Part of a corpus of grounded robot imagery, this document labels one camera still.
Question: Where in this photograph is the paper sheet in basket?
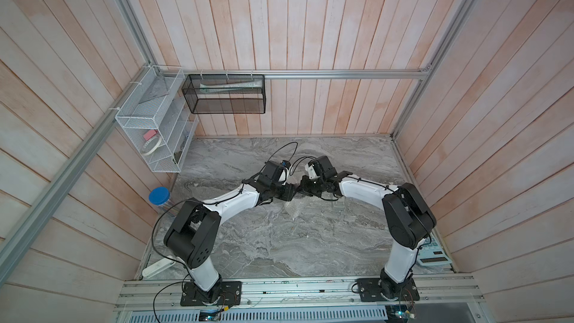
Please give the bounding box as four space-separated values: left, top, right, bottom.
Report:
198 79 264 94

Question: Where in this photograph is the white power strip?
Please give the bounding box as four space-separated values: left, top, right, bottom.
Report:
141 256 177 279

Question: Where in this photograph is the horizontal aluminium wall rail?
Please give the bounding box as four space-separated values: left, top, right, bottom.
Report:
181 69 430 80

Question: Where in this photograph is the white wire mesh shelf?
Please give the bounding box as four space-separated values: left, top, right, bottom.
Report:
115 65 199 173

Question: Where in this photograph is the white tape roll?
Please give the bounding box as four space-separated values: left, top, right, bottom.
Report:
141 135 163 157

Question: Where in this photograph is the light blue calculator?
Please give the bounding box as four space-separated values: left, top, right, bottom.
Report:
416 241 451 267

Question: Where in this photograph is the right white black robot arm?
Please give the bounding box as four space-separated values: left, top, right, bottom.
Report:
300 156 436 301

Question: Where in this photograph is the black mesh wall basket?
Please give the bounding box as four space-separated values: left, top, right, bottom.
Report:
182 75 267 115

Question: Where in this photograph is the pink eraser block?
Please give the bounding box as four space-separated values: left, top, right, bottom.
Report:
143 129 158 141

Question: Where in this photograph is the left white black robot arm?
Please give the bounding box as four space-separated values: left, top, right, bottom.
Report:
164 161 295 306

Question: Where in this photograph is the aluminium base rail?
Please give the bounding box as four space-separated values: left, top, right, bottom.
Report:
114 274 486 312

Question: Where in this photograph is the blue lid plastic jar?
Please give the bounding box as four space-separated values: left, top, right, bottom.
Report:
148 187 179 217

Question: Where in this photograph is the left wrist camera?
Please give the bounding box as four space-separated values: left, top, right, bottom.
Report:
280 160 291 176

